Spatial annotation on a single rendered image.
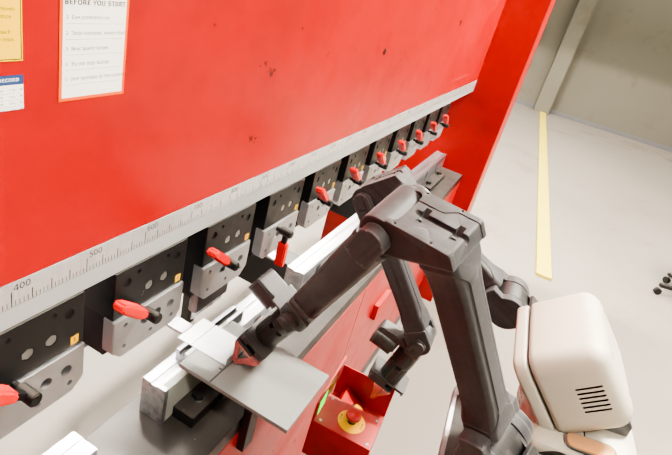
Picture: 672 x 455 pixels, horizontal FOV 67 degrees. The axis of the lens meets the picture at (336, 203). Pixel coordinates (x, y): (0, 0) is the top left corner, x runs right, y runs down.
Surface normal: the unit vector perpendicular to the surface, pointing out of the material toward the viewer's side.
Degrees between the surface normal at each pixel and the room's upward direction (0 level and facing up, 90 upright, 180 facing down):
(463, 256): 69
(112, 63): 90
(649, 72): 90
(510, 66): 90
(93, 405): 0
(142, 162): 90
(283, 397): 0
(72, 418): 0
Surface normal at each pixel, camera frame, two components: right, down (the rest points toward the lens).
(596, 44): -0.36, 0.33
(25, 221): 0.87, 0.39
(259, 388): 0.24, -0.88
